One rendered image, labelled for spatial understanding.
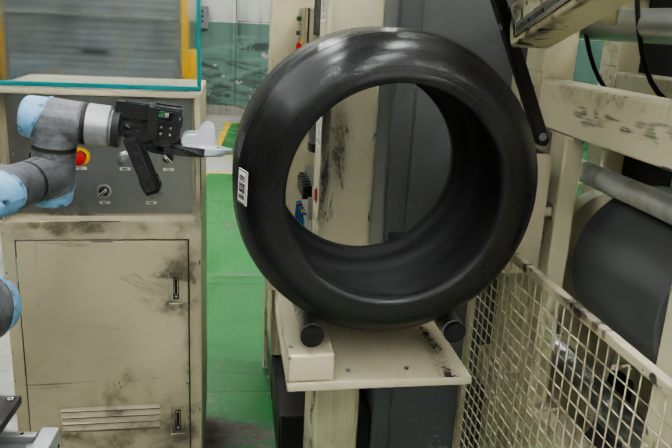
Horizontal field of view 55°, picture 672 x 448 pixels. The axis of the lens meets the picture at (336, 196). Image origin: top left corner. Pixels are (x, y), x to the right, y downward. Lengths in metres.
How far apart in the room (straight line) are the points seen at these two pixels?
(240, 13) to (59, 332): 8.59
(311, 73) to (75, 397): 1.40
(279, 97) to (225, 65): 9.19
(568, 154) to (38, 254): 1.44
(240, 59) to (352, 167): 8.80
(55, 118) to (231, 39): 9.11
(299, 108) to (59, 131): 0.42
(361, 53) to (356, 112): 0.41
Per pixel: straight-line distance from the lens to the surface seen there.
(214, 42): 10.30
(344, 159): 1.53
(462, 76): 1.16
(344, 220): 1.56
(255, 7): 10.33
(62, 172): 1.24
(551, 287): 1.34
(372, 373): 1.34
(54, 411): 2.24
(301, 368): 1.28
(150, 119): 1.19
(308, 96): 1.10
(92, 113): 1.21
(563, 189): 1.66
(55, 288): 2.05
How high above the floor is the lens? 1.47
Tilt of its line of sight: 15 degrees down
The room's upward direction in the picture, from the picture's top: 3 degrees clockwise
